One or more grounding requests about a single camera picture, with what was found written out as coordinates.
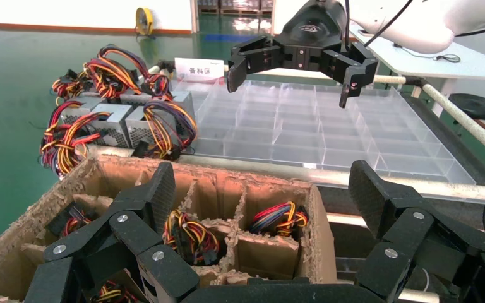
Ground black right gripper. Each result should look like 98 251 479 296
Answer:
227 0 380 110

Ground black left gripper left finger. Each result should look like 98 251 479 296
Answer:
24 162 201 303

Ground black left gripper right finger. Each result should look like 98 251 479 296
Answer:
348 160 485 303

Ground grey power supply with cables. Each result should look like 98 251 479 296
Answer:
52 104 134 177
83 57 152 105
163 209 221 267
39 97 106 168
92 280 140 303
45 203 97 239
124 99 198 162
248 201 310 237
144 73 196 126

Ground clear acrylic compartment tray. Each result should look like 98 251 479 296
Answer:
175 79 477 187

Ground white label sign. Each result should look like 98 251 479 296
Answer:
174 57 225 80

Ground brown cardboard divider box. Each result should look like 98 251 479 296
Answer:
0 152 337 303

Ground white table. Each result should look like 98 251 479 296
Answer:
349 23 485 118

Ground black round stool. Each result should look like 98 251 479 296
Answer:
448 92 485 121

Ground yellow floor fan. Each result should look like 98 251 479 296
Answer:
135 7 155 37

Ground white padded pipe frame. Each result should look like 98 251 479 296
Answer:
87 60 485 206

